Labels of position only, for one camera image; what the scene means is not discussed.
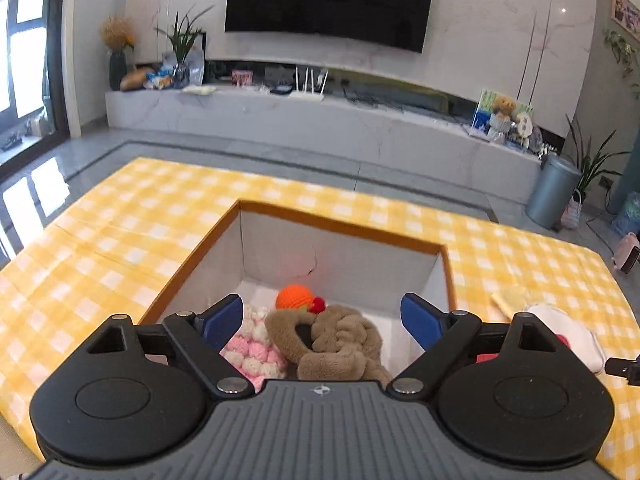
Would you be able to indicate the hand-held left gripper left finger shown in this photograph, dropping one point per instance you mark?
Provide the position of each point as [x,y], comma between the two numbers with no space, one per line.
[225,320]

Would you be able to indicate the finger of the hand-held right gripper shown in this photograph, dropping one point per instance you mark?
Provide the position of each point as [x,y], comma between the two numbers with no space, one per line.
[622,370]

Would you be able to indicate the red cloth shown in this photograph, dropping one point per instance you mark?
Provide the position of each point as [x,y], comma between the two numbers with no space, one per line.
[487,358]

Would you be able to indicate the pale paper sheets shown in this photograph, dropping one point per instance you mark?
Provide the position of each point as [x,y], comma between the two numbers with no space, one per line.
[198,90]

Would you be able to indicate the glass vase with green plant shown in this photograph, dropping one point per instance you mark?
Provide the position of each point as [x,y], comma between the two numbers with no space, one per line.
[181,67]

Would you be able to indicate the brown plush toy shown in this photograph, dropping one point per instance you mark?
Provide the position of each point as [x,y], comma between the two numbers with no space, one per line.
[340,340]

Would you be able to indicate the black television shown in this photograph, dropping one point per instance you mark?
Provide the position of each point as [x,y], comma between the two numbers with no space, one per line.
[330,0]

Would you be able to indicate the potted green floor plant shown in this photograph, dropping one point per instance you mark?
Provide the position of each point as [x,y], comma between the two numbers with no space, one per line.
[592,160]

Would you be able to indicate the blue water bottle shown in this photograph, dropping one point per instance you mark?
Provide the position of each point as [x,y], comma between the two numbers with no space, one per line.
[627,220]

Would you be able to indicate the pink box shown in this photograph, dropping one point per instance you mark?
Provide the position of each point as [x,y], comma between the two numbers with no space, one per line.
[241,77]

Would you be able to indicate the yellow checkered tablecloth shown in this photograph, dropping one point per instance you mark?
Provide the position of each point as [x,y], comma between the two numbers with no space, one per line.
[125,220]

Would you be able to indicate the dark shoes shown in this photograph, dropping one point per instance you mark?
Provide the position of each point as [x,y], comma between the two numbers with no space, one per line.
[11,141]

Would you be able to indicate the small white bag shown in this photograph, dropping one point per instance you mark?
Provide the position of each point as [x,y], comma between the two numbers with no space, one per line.
[572,212]

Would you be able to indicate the orange-rimmed white storage box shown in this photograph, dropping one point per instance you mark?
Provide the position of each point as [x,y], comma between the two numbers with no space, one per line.
[350,260]

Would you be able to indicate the yellow cloth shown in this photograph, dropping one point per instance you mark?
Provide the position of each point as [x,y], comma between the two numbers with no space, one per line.
[510,300]

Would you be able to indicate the marble tv console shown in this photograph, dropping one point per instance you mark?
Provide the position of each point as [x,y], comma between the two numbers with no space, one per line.
[300,125]

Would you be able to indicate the grey metal trash can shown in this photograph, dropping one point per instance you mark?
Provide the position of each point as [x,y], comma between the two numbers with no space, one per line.
[552,190]

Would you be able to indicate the blue snack packet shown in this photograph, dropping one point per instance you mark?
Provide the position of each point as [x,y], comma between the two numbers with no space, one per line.
[160,81]

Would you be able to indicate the white router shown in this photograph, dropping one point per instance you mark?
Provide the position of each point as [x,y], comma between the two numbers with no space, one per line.
[306,95]

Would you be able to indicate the pink and white knitted toy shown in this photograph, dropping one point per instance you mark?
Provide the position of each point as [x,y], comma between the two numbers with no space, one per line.
[250,350]

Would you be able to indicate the orange knitted ball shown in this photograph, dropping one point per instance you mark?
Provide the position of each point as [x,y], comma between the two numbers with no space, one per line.
[292,297]

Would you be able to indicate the brown bread loaf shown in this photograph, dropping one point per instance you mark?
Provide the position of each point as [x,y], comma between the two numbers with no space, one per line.
[136,79]

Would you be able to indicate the dark vase with dried flowers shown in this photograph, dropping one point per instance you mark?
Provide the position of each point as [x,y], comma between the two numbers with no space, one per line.
[117,67]

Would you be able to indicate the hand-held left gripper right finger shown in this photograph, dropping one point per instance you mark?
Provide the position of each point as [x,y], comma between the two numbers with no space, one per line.
[422,320]

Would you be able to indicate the brown teddy bear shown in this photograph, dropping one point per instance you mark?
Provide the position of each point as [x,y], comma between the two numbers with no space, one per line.
[504,107]

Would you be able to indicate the pink small heater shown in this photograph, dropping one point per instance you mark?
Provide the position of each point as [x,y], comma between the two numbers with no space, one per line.
[627,255]

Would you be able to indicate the glass sliding door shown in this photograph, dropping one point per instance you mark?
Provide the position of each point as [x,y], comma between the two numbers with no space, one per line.
[30,35]

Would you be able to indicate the hanging ivy plant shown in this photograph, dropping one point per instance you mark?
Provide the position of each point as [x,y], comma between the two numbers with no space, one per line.
[622,52]

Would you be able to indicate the white red plush toy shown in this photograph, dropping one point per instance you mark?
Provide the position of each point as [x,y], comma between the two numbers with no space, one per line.
[577,347]

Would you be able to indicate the framed wall picture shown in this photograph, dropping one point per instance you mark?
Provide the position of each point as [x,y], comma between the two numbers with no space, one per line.
[627,10]

